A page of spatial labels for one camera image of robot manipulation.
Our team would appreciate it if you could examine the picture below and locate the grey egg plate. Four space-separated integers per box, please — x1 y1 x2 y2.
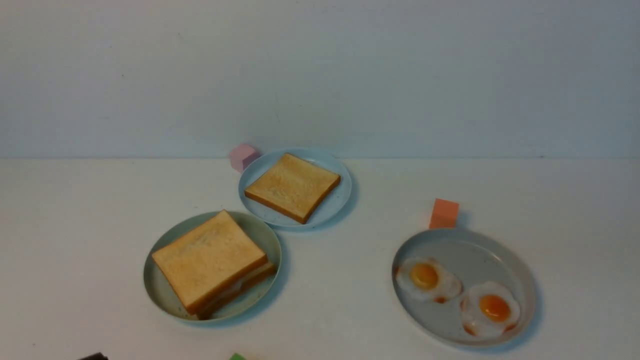
391 228 539 350

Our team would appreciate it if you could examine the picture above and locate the pink cube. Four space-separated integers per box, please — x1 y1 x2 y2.
228 143 261 173

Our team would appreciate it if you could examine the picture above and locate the fried egg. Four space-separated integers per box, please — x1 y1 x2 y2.
219 278 247 297
460 281 521 340
394 257 463 304

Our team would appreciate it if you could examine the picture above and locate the green cube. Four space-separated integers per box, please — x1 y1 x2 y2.
229 353 247 360

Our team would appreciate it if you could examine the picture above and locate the light blue bread plate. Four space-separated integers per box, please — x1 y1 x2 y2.
238 147 353 231

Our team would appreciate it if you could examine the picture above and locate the dark object at edge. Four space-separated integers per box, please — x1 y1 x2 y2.
78 352 109 360

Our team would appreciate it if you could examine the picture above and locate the toast slice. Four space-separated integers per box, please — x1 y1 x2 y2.
195 262 278 321
151 209 269 316
241 152 342 224

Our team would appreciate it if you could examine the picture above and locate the green empty plate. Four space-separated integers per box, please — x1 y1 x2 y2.
142 211 290 327

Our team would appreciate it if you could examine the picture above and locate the orange cube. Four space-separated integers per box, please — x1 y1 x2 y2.
429 198 460 230

